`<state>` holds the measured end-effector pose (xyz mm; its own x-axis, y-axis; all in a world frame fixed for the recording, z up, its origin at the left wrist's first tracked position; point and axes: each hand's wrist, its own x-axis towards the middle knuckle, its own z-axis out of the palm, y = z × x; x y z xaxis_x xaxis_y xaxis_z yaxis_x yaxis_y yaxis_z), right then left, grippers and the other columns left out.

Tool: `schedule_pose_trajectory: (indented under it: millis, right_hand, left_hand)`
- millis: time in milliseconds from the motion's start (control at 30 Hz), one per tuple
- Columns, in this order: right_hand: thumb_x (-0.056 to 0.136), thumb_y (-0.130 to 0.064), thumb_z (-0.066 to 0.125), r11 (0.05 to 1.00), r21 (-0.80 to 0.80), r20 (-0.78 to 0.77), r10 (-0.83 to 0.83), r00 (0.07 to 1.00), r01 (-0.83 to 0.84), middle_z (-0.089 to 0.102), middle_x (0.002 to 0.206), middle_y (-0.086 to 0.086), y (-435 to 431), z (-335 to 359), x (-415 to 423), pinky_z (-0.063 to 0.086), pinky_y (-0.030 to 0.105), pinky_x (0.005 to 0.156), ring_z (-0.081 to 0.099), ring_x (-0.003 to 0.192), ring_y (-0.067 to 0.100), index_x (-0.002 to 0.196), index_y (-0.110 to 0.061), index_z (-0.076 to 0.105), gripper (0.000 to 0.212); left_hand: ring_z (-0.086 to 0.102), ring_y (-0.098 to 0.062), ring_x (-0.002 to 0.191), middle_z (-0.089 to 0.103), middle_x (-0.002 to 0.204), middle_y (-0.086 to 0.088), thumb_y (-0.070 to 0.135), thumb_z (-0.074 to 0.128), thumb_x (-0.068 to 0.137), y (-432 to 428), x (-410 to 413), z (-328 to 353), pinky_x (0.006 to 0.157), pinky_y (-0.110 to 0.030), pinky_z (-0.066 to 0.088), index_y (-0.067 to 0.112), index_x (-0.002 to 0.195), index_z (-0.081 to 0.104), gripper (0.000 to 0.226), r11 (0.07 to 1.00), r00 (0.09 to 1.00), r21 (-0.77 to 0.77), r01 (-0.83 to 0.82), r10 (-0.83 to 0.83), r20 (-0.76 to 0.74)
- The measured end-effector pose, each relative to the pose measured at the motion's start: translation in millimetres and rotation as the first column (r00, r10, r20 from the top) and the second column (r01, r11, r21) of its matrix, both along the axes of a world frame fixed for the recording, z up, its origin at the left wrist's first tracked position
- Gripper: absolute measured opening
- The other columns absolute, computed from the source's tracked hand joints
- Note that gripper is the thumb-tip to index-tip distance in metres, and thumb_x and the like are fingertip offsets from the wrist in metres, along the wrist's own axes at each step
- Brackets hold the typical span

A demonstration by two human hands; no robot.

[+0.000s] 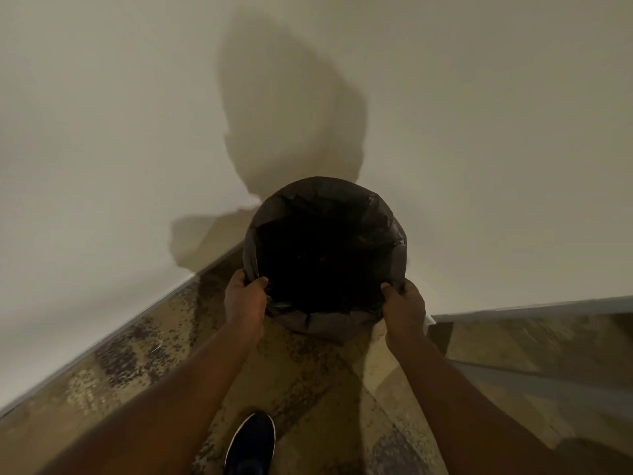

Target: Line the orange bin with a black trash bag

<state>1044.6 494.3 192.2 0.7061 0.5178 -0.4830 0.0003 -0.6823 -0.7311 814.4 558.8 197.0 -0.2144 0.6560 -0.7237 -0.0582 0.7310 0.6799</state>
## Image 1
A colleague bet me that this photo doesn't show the person's left hand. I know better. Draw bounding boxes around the person's left hand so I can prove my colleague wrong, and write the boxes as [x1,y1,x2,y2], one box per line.
[224,269,269,342]

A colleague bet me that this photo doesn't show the person's right hand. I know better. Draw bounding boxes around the person's right hand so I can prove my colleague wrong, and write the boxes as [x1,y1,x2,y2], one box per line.
[380,278,426,353]

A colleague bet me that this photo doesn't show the black trash bag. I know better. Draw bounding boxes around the black trash bag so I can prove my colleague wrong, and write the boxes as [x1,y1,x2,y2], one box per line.
[242,177,407,345]

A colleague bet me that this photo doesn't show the person's left forearm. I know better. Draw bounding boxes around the person's left forearm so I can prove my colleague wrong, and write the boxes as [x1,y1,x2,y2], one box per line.
[37,321,265,475]

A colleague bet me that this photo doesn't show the person's right forearm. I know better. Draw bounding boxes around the person's right forearm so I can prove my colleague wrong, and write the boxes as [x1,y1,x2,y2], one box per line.
[386,331,601,475]

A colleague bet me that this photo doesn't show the dark blue shoe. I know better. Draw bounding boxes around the dark blue shoe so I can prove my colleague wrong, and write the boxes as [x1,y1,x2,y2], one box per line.
[224,411,276,475]

